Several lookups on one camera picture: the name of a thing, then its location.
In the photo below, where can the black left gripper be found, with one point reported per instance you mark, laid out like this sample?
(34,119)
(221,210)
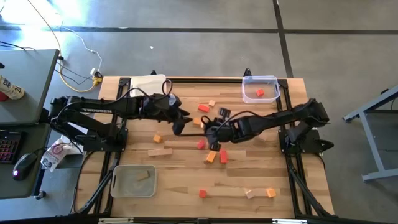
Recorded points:
(158,107)

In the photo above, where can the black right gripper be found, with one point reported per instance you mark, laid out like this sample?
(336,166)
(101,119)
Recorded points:
(220,132)

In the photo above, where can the long red wooden block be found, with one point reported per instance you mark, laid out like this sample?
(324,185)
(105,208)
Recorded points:
(203,108)
(223,156)

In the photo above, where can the natural wooden cube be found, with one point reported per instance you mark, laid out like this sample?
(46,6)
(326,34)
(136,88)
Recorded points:
(212,103)
(249,193)

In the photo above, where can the long orange wooden block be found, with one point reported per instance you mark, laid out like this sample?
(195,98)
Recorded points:
(211,156)

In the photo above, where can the orange wooden cube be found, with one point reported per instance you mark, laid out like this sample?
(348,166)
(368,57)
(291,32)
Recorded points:
(157,138)
(271,193)

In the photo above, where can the long natural wooden block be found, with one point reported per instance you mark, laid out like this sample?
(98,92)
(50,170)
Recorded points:
(160,152)

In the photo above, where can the red wooden cube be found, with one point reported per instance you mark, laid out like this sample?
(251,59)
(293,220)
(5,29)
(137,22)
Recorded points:
(260,92)
(202,193)

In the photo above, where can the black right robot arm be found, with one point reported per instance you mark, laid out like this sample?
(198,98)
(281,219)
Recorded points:
(280,119)

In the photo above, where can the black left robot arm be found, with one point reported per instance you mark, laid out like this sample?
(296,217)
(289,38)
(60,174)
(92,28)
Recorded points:
(93,109)

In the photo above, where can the white plastic bin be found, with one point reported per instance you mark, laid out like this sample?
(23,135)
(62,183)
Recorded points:
(146,82)

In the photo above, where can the clear plastic bin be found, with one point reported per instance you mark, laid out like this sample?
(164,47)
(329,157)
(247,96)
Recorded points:
(267,84)

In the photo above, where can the grey translucent plastic bin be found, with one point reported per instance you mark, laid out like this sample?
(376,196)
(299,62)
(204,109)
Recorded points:
(127,186)

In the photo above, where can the black front bar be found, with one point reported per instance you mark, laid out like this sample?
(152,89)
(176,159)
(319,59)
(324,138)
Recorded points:
(186,221)

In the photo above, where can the white charger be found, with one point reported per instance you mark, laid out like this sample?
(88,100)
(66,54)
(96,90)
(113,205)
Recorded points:
(93,72)

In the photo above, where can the white printed bag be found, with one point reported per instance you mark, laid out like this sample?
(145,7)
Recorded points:
(53,155)

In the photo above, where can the grey desk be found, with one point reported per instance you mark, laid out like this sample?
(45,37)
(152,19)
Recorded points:
(28,77)

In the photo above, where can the black computer mouse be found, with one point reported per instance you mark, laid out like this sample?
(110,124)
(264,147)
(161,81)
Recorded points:
(25,165)

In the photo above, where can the white printed bottle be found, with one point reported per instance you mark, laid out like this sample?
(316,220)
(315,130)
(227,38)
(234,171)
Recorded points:
(12,90)

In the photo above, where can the black keyboard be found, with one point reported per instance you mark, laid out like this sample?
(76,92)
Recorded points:
(9,147)

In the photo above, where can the dark desk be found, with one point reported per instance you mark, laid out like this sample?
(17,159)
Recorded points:
(9,186)

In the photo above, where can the black aluminium back rail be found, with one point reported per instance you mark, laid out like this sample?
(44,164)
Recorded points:
(205,80)

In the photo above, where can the black aluminium frame rails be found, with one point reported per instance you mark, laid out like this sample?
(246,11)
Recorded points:
(283,84)
(124,82)

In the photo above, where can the silver bracket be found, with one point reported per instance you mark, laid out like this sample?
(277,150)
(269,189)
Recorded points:
(289,221)
(115,220)

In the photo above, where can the grey-blue metal table frame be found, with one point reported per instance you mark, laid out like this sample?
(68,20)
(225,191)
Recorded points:
(373,140)

